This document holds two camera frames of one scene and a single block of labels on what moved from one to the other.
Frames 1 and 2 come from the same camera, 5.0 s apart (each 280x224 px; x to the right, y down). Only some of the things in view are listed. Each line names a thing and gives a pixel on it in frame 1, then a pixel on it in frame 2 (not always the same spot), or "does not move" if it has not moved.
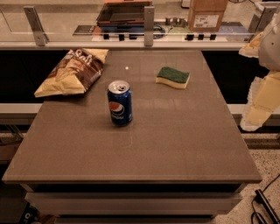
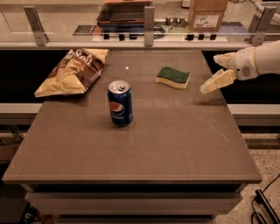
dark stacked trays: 122,16 does not move
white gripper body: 270,49 to 244,63
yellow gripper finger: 263,99 to 223,78
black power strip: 260,197 does not move
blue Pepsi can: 120,100 does not move
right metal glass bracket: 262,20 does not move
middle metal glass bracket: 149,25 does not move
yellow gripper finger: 252,49 to 225,59
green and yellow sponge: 173,77 does not move
